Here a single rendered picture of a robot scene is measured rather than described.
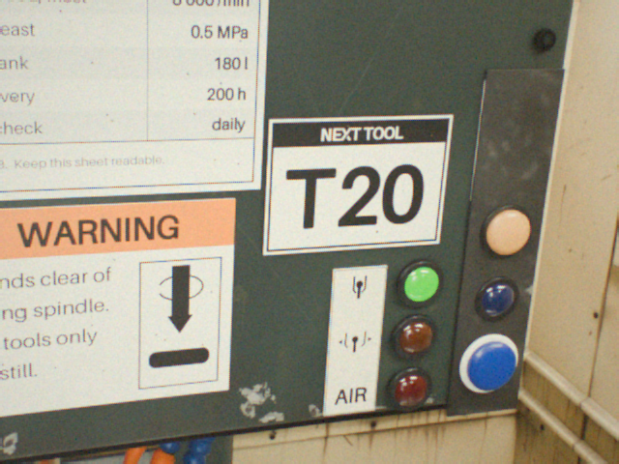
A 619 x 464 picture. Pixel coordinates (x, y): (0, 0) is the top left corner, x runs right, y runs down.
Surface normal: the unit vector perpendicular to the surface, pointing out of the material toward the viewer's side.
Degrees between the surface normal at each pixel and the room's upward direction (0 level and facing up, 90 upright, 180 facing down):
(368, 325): 90
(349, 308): 90
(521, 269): 90
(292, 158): 90
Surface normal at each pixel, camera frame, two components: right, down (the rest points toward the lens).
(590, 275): -0.95, 0.06
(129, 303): 0.33, 0.33
